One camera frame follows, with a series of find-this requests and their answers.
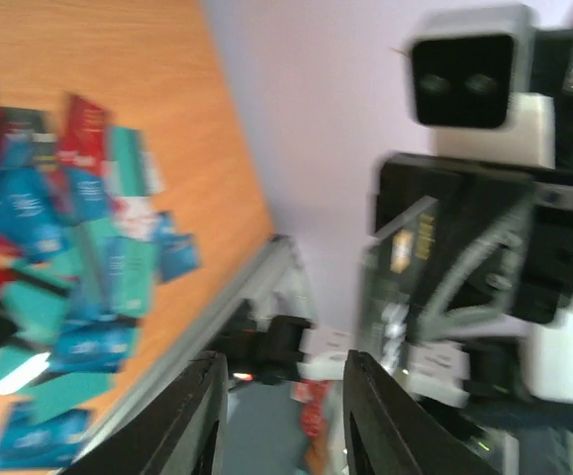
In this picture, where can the blue card centre top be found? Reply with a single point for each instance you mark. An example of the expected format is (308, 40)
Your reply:
(27, 216)

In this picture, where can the teal card with stripe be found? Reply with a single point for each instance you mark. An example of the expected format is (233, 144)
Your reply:
(37, 303)

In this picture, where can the red VIP card upper right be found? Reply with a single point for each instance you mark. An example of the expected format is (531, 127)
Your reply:
(83, 141)

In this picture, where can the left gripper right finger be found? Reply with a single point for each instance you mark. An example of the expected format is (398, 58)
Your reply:
(387, 433)

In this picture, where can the white red card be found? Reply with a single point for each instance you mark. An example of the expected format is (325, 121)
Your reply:
(135, 217)

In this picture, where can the blue card bottom left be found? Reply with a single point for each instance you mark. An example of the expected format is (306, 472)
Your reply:
(53, 443)

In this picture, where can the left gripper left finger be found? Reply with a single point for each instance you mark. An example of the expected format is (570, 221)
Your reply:
(180, 432)

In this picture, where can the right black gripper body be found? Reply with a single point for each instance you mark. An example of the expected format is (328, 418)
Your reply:
(411, 195)

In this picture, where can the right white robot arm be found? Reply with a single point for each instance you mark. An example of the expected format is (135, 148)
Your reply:
(463, 359)

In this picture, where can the teal card upper right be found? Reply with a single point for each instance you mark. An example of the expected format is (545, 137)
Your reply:
(133, 171)

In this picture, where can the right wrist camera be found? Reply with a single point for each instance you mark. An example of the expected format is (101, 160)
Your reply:
(470, 74)

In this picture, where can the blue card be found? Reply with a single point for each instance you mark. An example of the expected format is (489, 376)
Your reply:
(177, 253)
(53, 443)
(27, 216)

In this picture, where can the blue card right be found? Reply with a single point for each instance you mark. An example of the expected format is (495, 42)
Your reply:
(177, 253)

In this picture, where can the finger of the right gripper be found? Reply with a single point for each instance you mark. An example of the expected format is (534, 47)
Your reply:
(476, 258)

